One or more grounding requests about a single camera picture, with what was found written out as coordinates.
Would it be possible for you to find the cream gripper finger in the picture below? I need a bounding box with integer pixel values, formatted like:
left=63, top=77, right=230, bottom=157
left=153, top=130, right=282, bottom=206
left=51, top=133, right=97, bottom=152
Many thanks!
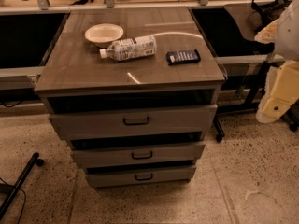
left=255, top=94, right=278, bottom=124

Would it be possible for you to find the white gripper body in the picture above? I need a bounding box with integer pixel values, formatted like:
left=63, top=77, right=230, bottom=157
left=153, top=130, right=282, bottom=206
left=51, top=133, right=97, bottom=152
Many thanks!
left=263, top=61, right=299, bottom=118

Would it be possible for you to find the grey drawer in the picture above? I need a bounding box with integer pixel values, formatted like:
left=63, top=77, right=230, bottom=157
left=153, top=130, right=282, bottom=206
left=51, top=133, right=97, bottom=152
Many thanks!
left=71, top=141, right=205, bottom=169
left=86, top=165, right=196, bottom=188
left=50, top=105, right=217, bottom=140

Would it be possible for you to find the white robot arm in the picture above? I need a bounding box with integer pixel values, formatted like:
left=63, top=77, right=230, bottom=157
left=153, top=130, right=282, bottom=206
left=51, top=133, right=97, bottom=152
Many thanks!
left=255, top=0, right=299, bottom=123

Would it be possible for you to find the grey bottom drawer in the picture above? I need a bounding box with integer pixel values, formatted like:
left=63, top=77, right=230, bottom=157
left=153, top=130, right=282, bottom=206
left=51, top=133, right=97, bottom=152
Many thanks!
left=86, top=165, right=196, bottom=188

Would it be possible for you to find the grey wooden drawer cabinet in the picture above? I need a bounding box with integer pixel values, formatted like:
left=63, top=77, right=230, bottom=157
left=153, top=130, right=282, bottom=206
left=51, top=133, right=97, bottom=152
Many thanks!
left=35, top=7, right=224, bottom=175

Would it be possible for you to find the grey top drawer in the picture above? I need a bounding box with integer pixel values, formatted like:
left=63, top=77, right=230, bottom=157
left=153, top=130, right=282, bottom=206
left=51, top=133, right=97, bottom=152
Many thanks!
left=50, top=105, right=217, bottom=140

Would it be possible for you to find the dark side table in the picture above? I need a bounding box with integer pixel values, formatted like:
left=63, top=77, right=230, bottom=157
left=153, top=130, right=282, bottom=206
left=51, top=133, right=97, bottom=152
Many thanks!
left=214, top=2, right=299, bottom=143

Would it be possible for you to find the black headset on table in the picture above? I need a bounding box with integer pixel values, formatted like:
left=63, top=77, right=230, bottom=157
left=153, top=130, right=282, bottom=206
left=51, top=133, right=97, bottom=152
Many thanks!
left=251, top=0, right=291, bottom=27

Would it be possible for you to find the dark blue snack packet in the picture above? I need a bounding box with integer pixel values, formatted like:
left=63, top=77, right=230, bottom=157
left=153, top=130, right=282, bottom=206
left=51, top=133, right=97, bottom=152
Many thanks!
left=166, top=49, right=201, bottom=65

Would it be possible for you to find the clear plastic labelled bottle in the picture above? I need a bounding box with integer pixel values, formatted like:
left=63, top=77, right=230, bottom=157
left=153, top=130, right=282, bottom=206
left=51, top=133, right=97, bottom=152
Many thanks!
left=99, top=35, right=157, bottom=62

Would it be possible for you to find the white shallow bowl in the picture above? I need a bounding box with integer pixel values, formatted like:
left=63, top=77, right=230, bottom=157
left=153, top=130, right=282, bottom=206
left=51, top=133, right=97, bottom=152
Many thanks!
left=85, top=23, right=123, bottom=48

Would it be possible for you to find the black stand leg with wheel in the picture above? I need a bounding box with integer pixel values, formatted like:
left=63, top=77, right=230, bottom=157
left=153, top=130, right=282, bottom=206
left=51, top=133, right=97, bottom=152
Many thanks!
left=0, top=152, right=44, bottom=219

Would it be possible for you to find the black floor cable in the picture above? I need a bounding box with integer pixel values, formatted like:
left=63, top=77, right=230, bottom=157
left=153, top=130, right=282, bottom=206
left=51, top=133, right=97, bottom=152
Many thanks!
left=0, top=177, right=28, bottom=224

